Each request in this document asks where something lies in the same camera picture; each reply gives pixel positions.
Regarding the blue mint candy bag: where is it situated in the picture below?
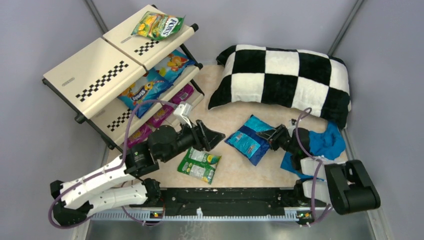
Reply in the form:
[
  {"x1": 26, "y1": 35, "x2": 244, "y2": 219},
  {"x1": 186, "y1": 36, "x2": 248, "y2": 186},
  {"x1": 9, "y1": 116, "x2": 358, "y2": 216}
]
[{"x1": 224, "y1": 114, "x2": 274, "y2": 166}]

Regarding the purple grape candy bag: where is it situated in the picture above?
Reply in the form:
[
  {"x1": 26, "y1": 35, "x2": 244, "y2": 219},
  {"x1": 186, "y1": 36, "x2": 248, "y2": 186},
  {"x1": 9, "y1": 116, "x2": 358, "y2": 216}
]
[
  {"x1": 147, "y1": 104, "x2": 174, "y2": 128},
  {"x1": 126, "y1": 124, "x2": 153, "y2": 149},
  {"x1": 169, "y1": 84, "x2": 194, "y2": 105}
]

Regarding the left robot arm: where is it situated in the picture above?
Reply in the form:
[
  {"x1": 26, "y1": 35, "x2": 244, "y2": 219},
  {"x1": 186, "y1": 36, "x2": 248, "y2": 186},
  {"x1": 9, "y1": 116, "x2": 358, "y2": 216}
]
[{"x1": 48, "y1": 120, "x2": 226, "y2": 229}]

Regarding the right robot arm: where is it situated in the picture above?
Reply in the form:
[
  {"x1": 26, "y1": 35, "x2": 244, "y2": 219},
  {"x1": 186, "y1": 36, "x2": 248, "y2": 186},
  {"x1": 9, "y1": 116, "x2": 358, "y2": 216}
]
[{"x1": 257, "y1": 125, "x2": 381, "y2": 215}]

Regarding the blue Sugus candy bag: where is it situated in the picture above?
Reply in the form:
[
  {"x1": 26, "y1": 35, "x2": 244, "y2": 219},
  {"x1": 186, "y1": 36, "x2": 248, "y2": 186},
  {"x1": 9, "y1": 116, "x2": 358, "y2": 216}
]
[{"x1": 117, "y1": 70, "x2": 173, "y2": 111}]

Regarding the blue fruit candy bag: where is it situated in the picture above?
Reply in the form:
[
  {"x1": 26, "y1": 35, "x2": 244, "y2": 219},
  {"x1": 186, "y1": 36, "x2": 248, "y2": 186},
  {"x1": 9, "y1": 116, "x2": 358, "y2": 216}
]
[{"x1": 153, "y1": 50, "x2": 195, "y2": 83}]

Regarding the cream three-tier shelf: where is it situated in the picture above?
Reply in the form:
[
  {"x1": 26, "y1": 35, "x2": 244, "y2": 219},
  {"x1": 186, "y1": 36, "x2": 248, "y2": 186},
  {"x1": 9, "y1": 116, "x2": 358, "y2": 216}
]
[{"x1": 42, "y1": 5, "x2": 199, "y2": 151}]

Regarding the green Fox's candy bag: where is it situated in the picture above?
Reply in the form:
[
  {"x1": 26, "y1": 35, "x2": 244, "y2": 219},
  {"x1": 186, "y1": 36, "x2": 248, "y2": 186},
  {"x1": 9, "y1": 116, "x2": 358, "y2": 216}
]
[{"x1": 131, "y1": 11, "x2": 185, "y2": 41}]

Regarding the blue cloth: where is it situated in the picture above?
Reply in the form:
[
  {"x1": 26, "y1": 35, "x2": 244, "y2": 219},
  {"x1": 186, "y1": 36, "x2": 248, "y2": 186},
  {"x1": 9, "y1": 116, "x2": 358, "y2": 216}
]
[{"x1": 280, "y1": 122, "x2": 346, "y2": 179}]

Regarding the black white checkered pillow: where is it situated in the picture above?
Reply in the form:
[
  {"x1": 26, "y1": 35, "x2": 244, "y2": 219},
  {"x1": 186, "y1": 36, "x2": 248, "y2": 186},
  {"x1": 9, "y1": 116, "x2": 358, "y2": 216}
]
[{"x1": 207, "y1": 44, "x2": 351, "y2": 129}]

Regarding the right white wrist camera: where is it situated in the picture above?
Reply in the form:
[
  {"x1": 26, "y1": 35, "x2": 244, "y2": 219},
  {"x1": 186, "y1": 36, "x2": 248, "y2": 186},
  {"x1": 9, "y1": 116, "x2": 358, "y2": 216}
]
[{"x1": 287, "y1": 118, "x2": 297, "y2": 134}]

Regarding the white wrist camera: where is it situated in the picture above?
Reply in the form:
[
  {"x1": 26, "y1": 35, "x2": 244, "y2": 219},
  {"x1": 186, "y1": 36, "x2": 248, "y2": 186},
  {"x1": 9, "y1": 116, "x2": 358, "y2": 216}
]
[
  {"x1": 173, "y1": 102, "x2": 193, "y2": 128},
  {"x1": 287, "y1": 118, "x2": 297, "y2": 134}
]

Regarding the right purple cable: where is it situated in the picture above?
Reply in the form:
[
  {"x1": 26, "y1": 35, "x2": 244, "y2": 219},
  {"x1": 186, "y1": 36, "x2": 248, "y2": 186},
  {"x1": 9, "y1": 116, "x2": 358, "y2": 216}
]
[{"x1": 294, "y1": 107, "x2": 334, "y2": 226}]

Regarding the purple cable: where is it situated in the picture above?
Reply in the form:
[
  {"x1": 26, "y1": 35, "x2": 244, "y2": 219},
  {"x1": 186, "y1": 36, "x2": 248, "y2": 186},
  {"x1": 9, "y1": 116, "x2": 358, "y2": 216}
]
[
  {"x1": 48, "y1": 99, "x2": 180, "y2": 230},
  {"x1": 294, "y1": 107, "x2": 334, "y2": 226}
]

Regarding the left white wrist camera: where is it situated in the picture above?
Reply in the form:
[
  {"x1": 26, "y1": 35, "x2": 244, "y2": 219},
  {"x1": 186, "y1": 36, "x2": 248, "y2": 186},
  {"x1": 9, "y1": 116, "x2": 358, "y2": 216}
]
[{"x1": 173, "y1": 102, "x2": 193, "y2": 128}]

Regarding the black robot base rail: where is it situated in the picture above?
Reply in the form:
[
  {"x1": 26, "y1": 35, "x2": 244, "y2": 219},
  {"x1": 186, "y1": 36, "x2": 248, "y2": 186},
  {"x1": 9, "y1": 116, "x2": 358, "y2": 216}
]
[{"x1": 99, "y1": 187, "x2": 329, "y2": 223}]

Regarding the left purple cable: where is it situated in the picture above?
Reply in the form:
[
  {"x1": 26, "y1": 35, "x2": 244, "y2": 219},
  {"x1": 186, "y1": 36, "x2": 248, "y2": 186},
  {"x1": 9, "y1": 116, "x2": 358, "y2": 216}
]
[{"x1": 48, "y1": 99, "x2": 180, "y2": 230}]

